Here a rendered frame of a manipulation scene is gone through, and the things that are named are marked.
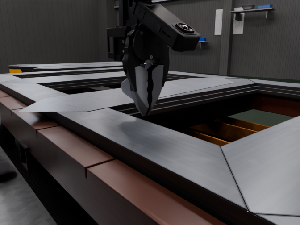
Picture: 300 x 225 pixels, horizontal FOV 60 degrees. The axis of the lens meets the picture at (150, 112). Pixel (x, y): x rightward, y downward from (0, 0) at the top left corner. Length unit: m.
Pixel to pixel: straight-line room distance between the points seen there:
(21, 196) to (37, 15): 11.00
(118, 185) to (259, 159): 0.15
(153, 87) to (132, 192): 0.24
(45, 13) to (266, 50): 8.24
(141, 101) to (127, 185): 0.20
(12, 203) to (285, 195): 0.46
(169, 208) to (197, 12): 10.13
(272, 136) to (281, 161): 0.08
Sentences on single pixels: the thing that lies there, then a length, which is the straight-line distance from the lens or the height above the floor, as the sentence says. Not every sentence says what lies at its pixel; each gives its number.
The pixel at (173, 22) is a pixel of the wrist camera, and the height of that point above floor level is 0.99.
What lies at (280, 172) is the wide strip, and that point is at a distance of 0.28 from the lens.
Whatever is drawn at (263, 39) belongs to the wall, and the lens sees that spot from 9.24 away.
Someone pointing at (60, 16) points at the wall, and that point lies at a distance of 11.95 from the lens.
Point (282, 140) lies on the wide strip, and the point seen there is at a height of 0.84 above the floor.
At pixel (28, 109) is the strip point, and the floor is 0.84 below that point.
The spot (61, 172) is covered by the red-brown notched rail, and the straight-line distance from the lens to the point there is 0.39.
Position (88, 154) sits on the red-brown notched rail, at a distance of 0.34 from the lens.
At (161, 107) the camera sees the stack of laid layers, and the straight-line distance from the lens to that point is 0.59.
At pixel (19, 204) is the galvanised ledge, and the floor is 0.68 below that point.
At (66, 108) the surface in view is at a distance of 0.52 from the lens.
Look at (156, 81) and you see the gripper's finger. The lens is 0.45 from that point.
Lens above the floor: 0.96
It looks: 14 degrees down
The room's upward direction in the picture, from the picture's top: straight up
